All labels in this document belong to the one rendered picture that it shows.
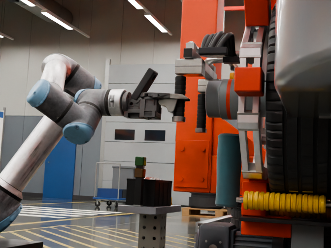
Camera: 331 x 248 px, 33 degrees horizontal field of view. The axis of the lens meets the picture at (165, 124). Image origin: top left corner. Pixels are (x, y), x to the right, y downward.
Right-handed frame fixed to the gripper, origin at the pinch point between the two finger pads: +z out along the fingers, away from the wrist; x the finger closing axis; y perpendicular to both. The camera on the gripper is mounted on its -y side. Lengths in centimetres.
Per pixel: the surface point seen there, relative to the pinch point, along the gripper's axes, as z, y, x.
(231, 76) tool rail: -120, -170, -810
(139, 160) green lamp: -32, 19, -53
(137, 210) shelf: -32, 40, -54
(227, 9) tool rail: -114, -260, -704
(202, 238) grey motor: 0, 48, -39
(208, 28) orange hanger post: -6, -40, -60
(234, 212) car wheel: 4, 39, -88
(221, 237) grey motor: 7, 47, -39
